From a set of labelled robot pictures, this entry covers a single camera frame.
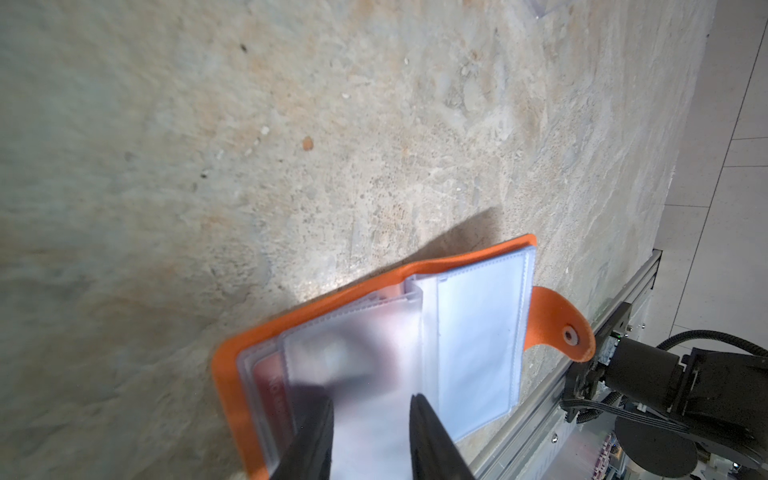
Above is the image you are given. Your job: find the aluminium mounting rail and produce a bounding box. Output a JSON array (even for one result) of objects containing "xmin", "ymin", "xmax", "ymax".
[{"xmin": 470, "ymin": 249, "xmax": 662, "ymax": 479}]

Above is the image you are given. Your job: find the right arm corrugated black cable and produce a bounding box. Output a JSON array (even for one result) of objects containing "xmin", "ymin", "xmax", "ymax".
[{"xmin": 656, "ymin": 329, "xmax": 768, "ymax": 358}]

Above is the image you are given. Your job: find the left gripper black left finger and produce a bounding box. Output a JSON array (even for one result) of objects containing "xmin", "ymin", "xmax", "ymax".
[{"xmin": 270, "ymin": 398, "xmax": 334, "ymax": 480}]

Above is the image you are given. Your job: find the orange card holder wallet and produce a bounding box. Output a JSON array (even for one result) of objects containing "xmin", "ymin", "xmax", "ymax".
[{"xmin": 212, "ymin": 235, "xmax": 596, "ymax": 479}]

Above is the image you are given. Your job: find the red VIP card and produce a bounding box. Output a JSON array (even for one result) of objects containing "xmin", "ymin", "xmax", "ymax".
[{"xmin": 251, "ymin": 352, "xmax": 294, "ymax": 451}]

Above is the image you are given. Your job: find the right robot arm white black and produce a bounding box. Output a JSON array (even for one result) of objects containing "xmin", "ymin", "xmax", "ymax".
[{"xmin": 560, "ymin": 330, "xmax": 767, "ymax": 479}]

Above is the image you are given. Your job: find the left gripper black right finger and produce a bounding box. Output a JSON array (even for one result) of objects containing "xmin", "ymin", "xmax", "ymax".
[{"xmin": 409, "ymin": 394, "xmax": 474, "ymax": 480}]

